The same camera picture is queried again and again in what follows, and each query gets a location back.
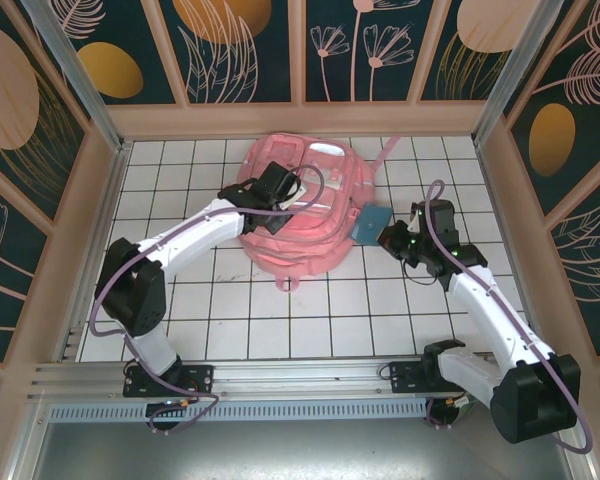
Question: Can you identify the aluminium frame post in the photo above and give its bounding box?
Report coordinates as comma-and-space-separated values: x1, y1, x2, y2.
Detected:
19, 0, 132, 154
472, 0, 564, 146

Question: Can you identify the aluminium mounting rail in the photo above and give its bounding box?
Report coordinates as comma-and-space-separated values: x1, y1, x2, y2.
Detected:
27, 355, 575, 402

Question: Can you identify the grey metal panel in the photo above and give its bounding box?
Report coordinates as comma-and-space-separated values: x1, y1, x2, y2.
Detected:
29, 418, 599, 480

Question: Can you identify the teal snap wallet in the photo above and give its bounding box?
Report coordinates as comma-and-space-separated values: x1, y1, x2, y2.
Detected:
349, 202, 394, 247

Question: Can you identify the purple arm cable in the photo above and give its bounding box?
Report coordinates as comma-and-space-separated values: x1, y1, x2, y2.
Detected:
399, 179, 595, 455
89, 164, 326, 434

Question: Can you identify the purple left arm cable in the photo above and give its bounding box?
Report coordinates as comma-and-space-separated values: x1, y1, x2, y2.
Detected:
89, 164, 326, 434

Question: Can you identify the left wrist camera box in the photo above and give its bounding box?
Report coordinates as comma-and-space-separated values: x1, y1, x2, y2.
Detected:
278, 175, 311, 212

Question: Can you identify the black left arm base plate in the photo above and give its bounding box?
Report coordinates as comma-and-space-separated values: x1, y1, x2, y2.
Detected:
123, 363, 216, 399

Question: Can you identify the pink school backpack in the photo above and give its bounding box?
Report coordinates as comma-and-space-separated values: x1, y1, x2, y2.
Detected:
237, 130, 402, 295

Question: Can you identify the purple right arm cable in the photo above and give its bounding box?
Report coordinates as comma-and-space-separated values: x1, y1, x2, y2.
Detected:
399, 179, 595, 455

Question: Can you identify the slotted grey cable duct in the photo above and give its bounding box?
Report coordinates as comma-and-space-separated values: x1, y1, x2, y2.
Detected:
47, 402, 431, 422

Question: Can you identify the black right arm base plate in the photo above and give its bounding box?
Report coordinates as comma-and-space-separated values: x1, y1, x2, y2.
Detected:
388, 360, 481, 396

